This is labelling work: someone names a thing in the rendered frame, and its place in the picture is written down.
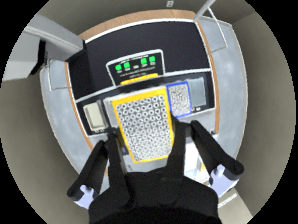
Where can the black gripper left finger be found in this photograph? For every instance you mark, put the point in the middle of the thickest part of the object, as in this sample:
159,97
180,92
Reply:
88,185

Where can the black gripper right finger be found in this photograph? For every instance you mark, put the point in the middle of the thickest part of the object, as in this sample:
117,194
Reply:
225,170

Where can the white rectangular reservoir tray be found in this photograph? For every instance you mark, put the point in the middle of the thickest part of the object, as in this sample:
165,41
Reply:
95,121

